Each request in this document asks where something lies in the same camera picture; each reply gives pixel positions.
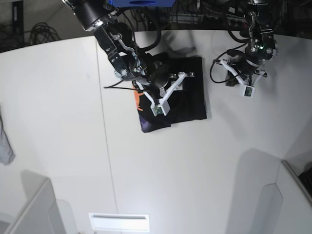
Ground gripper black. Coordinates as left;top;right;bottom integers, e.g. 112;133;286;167
145;60;171;93
226;56;262;85

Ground black T-shirt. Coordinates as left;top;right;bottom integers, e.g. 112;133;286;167
133;53;207;133

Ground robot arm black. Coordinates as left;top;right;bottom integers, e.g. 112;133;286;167
64;0;176;96
223;0;277;87

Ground blue box at top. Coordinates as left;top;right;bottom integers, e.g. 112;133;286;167
108;0;175;7

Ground white right bin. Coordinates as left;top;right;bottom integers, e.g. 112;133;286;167
258;159;312;234

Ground white bin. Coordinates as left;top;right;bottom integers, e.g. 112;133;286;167
258;159;312;234
0;178;66;234

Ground grey cloth at left edge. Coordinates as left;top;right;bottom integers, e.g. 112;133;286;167
0;106;16;166

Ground white left bin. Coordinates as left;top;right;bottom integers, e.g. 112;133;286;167
0;178;66;234

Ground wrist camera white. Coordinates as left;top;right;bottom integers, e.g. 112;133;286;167
240;84;255;98
150;101;171;117

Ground coiled black cables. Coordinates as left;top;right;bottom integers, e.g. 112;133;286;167
28;22;60;45

